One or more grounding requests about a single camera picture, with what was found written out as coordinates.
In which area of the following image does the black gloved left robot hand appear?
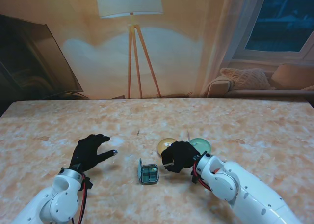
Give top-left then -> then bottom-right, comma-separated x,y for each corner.
69,134 -> 118,173

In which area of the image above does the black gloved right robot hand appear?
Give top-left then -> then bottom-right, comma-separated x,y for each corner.
160,140 -> 201,174

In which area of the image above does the small pill box blue lid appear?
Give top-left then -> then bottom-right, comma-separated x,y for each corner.
137,158 -> 159,185

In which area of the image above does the round yellow dish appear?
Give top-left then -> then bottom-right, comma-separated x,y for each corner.
157,137 -> 178,157

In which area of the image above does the round green dish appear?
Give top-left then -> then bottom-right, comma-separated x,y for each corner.
189,137 -> 212,155

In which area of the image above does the beige sofa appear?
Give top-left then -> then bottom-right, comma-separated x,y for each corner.
203,63 -> 314,98

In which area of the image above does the knitted cream cushion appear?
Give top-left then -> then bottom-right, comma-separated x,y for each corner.
219,67 -> 275,91

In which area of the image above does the dark cabinet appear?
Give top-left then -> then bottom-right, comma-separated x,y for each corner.
0,14 -> 84,116

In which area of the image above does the plain beige cushion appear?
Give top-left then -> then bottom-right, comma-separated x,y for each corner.
269,63 -> 314,91

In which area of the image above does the tripod floor lamp white shade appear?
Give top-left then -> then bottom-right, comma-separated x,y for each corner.
95,0 -> 164,99

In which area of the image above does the red black right arm cable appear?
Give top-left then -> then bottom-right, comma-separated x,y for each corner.
192,161 -> 212,190

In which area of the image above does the red black arm cable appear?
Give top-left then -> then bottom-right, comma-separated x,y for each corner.
192,161 -> 212,190
78,173 -> 89,224

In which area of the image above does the red black left arm cable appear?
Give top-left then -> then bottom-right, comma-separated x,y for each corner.
78,173 -> 89,224

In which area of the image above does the window with white frame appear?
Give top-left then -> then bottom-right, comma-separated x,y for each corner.
230,0 -> 314,61

